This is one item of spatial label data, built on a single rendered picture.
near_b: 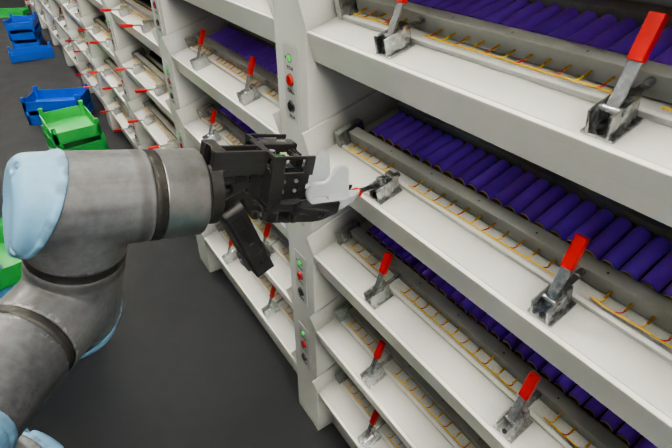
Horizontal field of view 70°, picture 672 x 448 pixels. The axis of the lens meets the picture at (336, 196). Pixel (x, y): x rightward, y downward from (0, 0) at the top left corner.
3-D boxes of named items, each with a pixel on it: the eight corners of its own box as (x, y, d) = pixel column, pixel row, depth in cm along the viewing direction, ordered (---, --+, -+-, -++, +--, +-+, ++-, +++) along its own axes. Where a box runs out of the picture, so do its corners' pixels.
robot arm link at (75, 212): (0, 219, 46) (-6, 128, 41) (137, 207, 53) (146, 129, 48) (10, 290, 40) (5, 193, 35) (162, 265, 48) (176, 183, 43)
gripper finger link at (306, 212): (346, 207, 57) (280, 212, 52) (343, 218, 58) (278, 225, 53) (326, 189, 61) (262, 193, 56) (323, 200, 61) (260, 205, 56)
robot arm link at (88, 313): (-17, 364, 47) (-27, 272, 40) (58, 286, 57) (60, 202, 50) (77, 395, 47) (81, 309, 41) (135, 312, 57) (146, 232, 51)
